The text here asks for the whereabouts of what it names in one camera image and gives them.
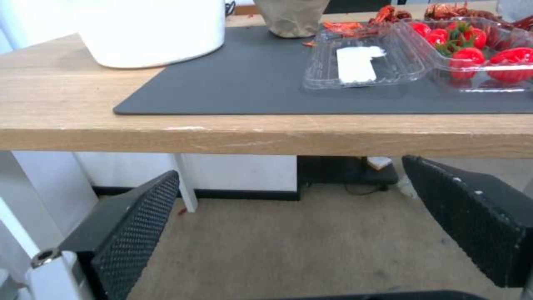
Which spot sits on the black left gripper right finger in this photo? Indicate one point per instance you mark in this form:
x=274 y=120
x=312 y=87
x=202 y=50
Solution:
x=470 y=218

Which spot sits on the red toy crayfish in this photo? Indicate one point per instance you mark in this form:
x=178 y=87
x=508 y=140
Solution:
x=347 y=27
x=389 y=14
x=451 y=10
x=524 y=23

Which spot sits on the red toy strawberry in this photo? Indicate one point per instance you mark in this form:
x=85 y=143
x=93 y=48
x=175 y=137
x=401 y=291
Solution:
x=438 y=38
x=421 y=29
x=468 y=62
x=478 y=38
x=513 y=64

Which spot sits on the white label on box lid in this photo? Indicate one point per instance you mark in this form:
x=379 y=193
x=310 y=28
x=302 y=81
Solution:
x=356 y=65

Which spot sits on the dark grey table mat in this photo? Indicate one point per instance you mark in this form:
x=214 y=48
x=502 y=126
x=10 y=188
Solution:
x=250 y=84

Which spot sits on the clear plastic takeout box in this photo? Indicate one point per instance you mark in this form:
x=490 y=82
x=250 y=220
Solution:
x=374 y=62

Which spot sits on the white table leg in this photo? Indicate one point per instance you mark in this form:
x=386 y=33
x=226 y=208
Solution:
x=186 y=184

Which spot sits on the brown paper bag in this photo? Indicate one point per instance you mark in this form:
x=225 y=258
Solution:
x=289 y=17

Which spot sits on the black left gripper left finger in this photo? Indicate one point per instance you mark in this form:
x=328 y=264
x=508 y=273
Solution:
x=125 y=231

